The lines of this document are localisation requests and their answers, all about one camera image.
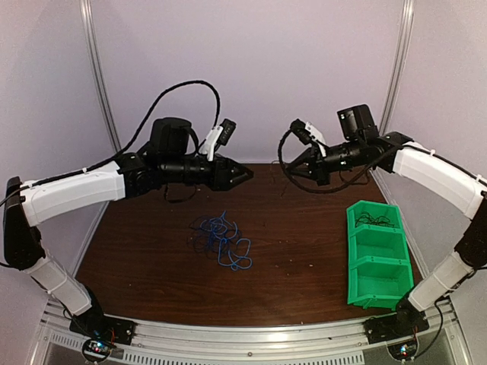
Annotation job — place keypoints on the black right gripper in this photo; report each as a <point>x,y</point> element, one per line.
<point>309,156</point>

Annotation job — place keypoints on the right aluminium corner post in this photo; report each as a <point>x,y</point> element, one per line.
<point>406,22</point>

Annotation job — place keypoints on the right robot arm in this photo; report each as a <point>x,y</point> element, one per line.
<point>460,196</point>

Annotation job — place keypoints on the green three-compartment bin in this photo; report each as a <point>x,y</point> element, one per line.
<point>380,270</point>

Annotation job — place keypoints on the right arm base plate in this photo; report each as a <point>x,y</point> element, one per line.
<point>399,331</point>

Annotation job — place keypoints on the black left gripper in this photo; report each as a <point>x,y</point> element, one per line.
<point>222,173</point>

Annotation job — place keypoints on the aluminium corner post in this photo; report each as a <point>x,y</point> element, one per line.
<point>406,22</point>
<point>99,81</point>

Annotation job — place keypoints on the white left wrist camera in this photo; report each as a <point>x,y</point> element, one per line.
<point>209,145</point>

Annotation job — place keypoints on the front aluminium rail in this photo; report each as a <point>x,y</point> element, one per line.
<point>342,342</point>

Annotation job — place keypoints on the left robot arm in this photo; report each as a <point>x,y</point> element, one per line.
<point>28,204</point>

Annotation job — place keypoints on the left aluminium corner post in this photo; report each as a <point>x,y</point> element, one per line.
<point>99,81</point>

